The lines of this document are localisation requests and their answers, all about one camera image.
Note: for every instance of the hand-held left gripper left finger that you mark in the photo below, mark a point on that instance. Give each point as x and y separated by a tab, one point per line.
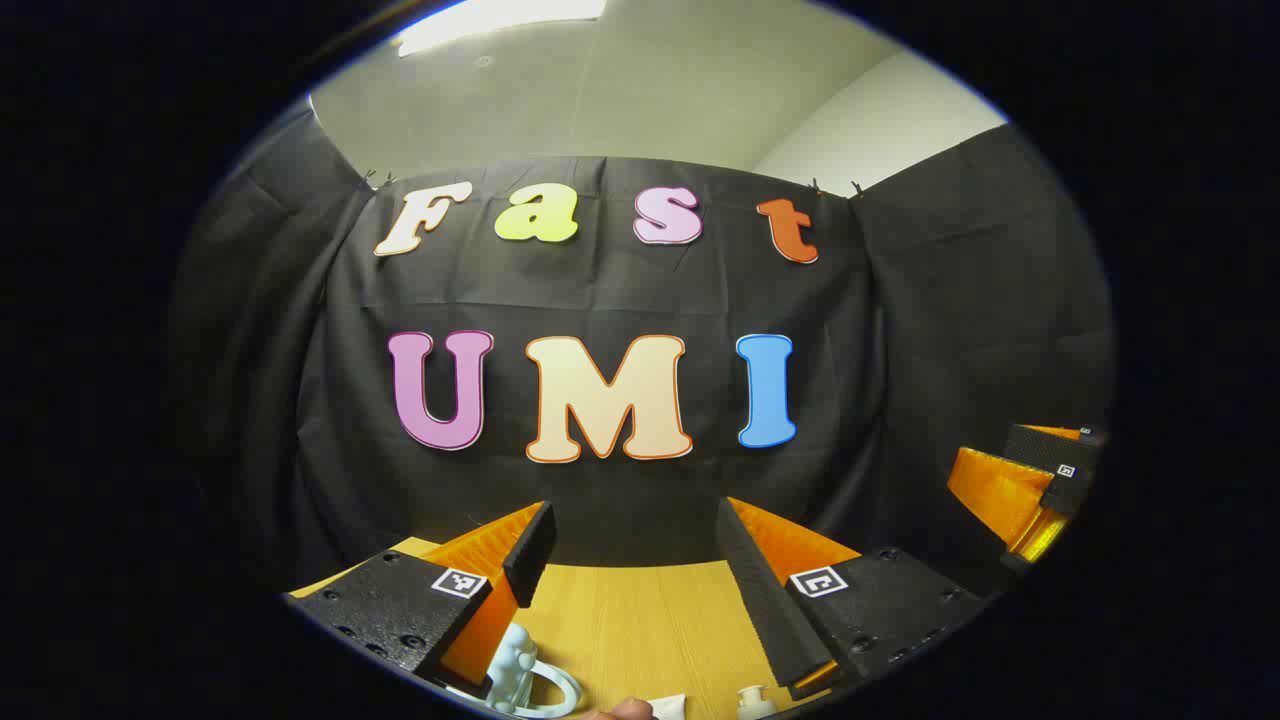
530	555

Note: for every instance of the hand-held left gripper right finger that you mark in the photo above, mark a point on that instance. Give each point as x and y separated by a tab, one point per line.
745	570

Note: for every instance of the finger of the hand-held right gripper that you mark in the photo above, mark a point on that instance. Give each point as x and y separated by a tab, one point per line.
995	490

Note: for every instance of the white pump bottle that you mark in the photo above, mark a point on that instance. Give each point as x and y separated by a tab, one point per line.
755	705

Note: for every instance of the white cream tube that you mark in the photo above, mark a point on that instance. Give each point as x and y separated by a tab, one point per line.
668	708

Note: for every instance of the ceiling light panel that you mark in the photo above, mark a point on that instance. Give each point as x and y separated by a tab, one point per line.
500	18

